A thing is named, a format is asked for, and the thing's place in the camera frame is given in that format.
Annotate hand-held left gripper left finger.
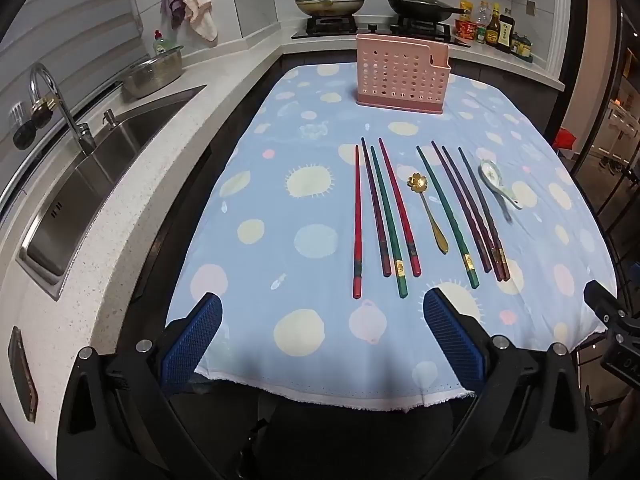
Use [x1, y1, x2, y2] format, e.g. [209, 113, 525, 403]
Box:
[56, 292, 223, 466]

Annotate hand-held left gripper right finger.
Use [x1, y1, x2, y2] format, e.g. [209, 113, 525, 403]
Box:
[422, 287, 591, 466]

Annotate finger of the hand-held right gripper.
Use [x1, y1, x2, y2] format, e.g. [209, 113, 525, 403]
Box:
[583, 280, 640, 343]

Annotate green chopstick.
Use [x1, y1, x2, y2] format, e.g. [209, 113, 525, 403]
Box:
[416, 145, 481, 290]
[370, 145, 407, 299]

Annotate purple chopstick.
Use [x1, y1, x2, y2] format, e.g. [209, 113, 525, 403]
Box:
[361, 137, 392, 278]
[431, 141, 493, 273]

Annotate dark red chopstick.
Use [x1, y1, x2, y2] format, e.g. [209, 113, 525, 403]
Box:
[457, 147, 511, 281]

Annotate gold flower spoon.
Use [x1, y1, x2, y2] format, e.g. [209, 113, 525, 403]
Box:
[407, 171, 450, 256]

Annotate white ceramic spoon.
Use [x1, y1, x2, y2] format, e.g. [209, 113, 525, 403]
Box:
[477, 159, 524, 211]

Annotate pink perforated utensil basket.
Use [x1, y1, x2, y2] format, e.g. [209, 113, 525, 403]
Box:
[355, 33, 451, 115]

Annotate blue dotted tablecloth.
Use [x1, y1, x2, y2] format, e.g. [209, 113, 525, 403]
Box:
[165, 62, 618, 413]

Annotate brown phone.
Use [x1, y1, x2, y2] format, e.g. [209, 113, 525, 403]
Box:
[7, 326, 40, 423]

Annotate stainless steel sink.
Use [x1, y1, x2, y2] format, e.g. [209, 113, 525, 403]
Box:
[0, 85, 208, 301]

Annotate chrome faucet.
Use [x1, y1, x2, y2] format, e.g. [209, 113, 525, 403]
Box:
[28, 62, 97, 156]

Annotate condiment jar set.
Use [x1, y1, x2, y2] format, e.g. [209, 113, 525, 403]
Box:
[511, 32, 535, 58]

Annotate steel pot by sink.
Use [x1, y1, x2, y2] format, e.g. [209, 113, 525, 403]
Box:
[121, 45, 185, 100]

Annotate dark soy sauce bottle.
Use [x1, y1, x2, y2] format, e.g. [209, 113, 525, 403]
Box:
[497, 14, 516, 53]

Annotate brown sauce bottle yellow label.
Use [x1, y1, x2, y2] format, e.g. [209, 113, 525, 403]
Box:
[486, 3, 502, 47]

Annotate green dish soap bottle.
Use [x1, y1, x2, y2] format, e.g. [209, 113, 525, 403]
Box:
[151, 30, 173, 58]

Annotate black gas stove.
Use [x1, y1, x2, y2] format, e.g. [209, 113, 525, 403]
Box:
[291, 12, 471, 47]

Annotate pink hanging towel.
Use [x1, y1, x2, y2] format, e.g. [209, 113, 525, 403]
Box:
[181, 0, 219, 43]

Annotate black wok with lid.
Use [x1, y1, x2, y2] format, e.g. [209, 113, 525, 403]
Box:
[386, 0, 472, 23]

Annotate white window blinds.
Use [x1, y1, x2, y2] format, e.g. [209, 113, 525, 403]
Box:
[0, 0, 146, 111]

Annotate golden wok with glass lid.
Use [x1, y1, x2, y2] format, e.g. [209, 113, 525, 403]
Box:
[294, 0, 367, 18]

